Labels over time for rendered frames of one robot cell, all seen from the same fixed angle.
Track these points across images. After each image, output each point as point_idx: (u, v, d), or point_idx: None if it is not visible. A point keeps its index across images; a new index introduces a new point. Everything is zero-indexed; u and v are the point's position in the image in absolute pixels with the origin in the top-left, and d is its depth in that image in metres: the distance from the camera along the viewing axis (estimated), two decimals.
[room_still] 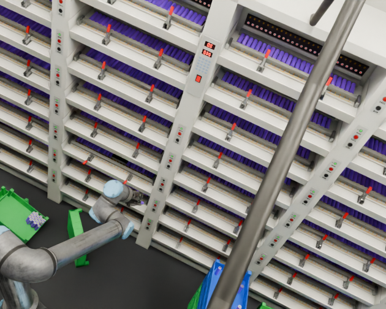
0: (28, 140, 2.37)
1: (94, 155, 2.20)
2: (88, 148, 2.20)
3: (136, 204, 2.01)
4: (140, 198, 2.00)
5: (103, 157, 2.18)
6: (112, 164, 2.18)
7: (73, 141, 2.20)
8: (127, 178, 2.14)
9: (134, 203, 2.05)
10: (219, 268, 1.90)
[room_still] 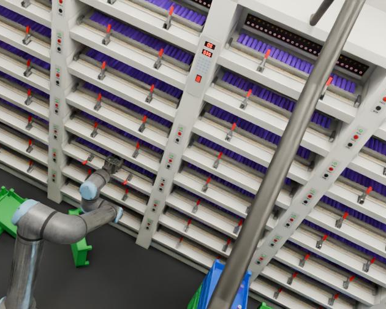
0: (28, 140, 2.37)
1: (94, 155, 2.20)
2: (88, 148, 2.20)
3: (118, 164, 2.07)
4: (112, 160, 2.06)
5: (103, 157, 2.18)
6: None
7: (73, 141, 2.20)
8: (127, 178, 2.14)
9: (119, 163, 2.13)
10: (121, 159, 2.19)
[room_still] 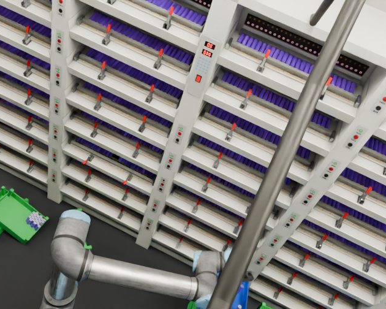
0: (28, 140, 2.37)
1: (94, 155, 2.20)
2: (88, 148, 2.20)
3: None
4: None
5: (103, 157, 2.18)
6: (112, 164, 2.18)
7: (73, 141, 2.20)
8: (127, 178, 2.14)
9: None
10: (119, 161, 2.19)
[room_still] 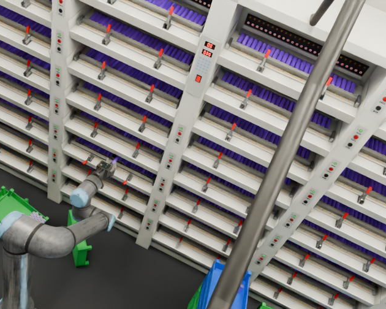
0: (28, 140, 2.37)
1: (94, 155, 2.20)
2: (88, 148, 2.20)
3: (110, 168, 2.00)
4: (104, 165, 1.98)
5: (103, 157, 2.18)
6: (112, 164, 2.18)
7: (73, 141, 2.20)
8: (127, 178, 2.14)
9: (112, 168, 2.05)
10: (120, 161, 2.19)
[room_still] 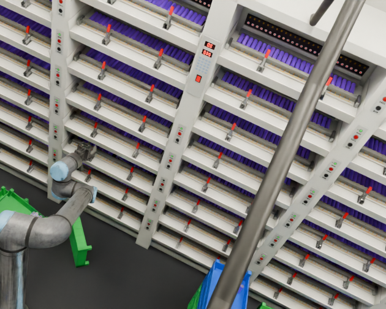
0: (28, 140, 2.37)
1: (94, 155, 2.20)
2: None
3: (91, 150, 2.05)
4: (86, 146, 2.03)
5: (105, 155, 2.19)
6: (114, 161, 2.19)
7: (75, 139, 2.21)
8: (129, 174, 2.14)
9: (92, 151, 2.10)
10: (121, 159, 2.20)
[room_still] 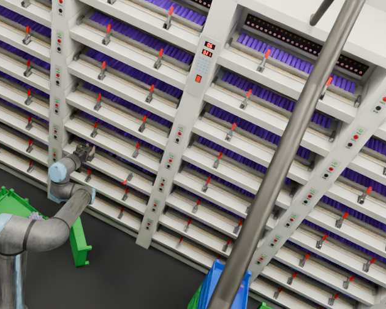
0: (28, 140, 2.37)
1: (94, 155, 2.20)
2: (90, 145, 2.21)
3: (90, 151, 2.03)
4: (84, 147, 2.01)
5: (105, 155, 2.19)
6: (114, 161, 2.19)
7: (75, 139, 2.21)
8: (127, 178, 2.14)
9: (91, 152, 2.08)
10: (121, 159, 2.20)
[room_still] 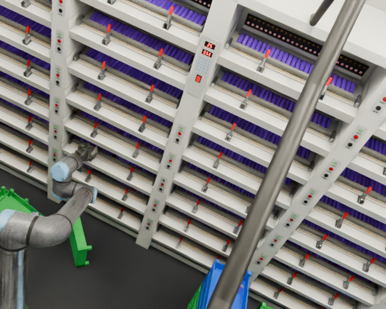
0: (28, 140, 2.37)
1: None
2: (90, 145, 2.21)
3: (92, 151, 2.05)
4: (86, 146, 2.04)
5: (105, 155, 2.19)
6: (114, 161, 2.19)
7: (75, 139, 2.21)
8: (129, 174, 2.14)
9: (93, 152, 2.10)
10: (120, 159, 2.20)
